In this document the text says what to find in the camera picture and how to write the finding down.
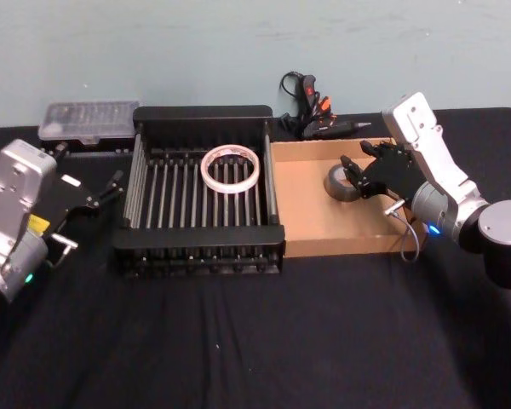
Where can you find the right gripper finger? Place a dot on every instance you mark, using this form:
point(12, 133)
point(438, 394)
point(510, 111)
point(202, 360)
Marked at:
point(354, 175)
point(377, 149)

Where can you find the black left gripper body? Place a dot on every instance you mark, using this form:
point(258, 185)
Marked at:
point(66, 194)

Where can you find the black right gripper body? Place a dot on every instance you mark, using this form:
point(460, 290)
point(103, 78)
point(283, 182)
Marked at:
point(392, 172)

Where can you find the white tape roll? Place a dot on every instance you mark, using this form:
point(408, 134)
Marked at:
point(204, 174)

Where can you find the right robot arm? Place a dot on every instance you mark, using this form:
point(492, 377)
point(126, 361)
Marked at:
point(417, 123)

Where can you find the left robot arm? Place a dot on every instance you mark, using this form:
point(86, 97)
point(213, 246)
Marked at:
point(16, 175)

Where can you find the clear plastic case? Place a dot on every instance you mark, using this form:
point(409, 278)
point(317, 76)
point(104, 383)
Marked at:
point(89, 118)

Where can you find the shallow brown cardboard tray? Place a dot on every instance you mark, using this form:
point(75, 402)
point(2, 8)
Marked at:
point(315, 213)

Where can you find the black rack with steel bars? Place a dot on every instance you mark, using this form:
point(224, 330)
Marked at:
point(196, 238)

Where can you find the black table cloth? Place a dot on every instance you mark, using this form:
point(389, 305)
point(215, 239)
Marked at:
point(153, 341)

